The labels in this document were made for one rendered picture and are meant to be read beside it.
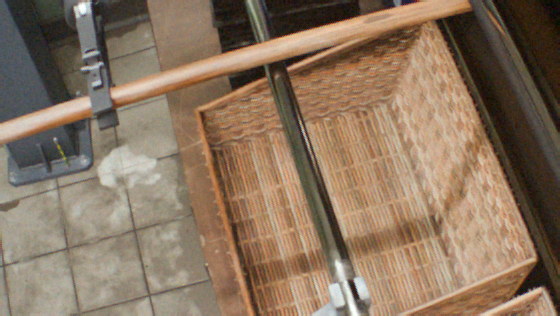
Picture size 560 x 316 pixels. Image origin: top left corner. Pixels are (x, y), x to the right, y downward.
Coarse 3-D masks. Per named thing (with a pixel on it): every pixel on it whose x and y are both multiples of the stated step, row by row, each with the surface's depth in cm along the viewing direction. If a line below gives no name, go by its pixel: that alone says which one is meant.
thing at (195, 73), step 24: (432, 0) 135; (456, 0) 135; (336, 24) 134; (360, 24) 134; (384, 24) 134; (408, 24) 135; (264, 48) 133; (288, 48) 133; (312, 48) 134; (168, 72) 132; (192, 72) 131; (216, 72) 132; (120, 96) 131; (144, 96) 131; (24, 120) 129; (48, 120) 130; (72, 120) 131; (0, 144) 130
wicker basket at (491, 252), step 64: (320, 64) 185; (384, 64) 191; (448, 64) 175; (256, 128) 197; (320, 128) 199; (448, 128) 178; (256, 192) 192; (384, 192) 191; (448, 192) 182; (512, 192) 159; (256, 256) 185; (320, 256) 184; (384, 256) 184; (512, 256) 160
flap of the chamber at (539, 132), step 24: (480, 0) 107; (528, 0) 108; (552, 0) 109; (480, 24) 108; (528, 24) 106; (552, 24) 107; (504, 48) 103; (552, 48) 104; (552, 72) 102; (528, 96) 100; (528, 120) 100; (552, 144) 96; (552, 168) 97
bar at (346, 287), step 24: (264, 0) 143; (264, 24) 139; (288, 96) 132; (288, 120) 130; (288, 144) 129; (312, 144) 129; (312, 168) 126; (312, 192) 124; (312, 216) 123; (336, 216) 123; (336, 240) 120; (336, 264) 119; (336, 288) 117; (360, 288) 117; (336, 312) 117; (360, 312) 115
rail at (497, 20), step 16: (496, 0) 104; (496, 16) 104; (512, 16) 103; (512, 32) 102; (512, 48) 101; (528, 48) 101; (528, 64) 100; (528, 80) 99; (544, 80) 99; (544, 96) 97; (544, 112) 97
